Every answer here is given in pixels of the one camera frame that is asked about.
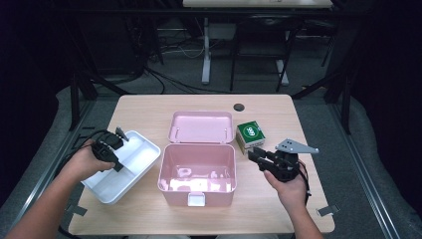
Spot green and white small box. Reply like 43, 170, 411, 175
235, 120, 267, 155

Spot black chair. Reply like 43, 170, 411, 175
229, 16, 305, 94

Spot person's left hand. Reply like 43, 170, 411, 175
62, 138, 117, 184

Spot black floor cables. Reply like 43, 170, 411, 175
145, 66, 233, 96

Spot white background desk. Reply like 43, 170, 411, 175
182, 0, 332, 87

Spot person's right hand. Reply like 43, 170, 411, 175
263, 164, 309, 213

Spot aluminium floor rail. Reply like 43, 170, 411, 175
327, 103, 402, 239
0, 99, 98, 239

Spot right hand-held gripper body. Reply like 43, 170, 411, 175
265, 138, 320, 183

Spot right hand-held gripper cable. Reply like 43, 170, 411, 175
298, 160, 313, 203

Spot pink storage box with handle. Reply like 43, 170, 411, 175
157, 111, 238, 208

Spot grey metal table clip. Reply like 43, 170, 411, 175
316, 204, 341, 217
66, 204, 88, 217

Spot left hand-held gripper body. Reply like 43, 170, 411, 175
92, 126, 130, 163

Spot white divided tray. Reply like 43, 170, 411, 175
81, 129, 162, 205

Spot black metal stand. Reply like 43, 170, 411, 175
68, 19, 133, 132
292, 19, 362, 135

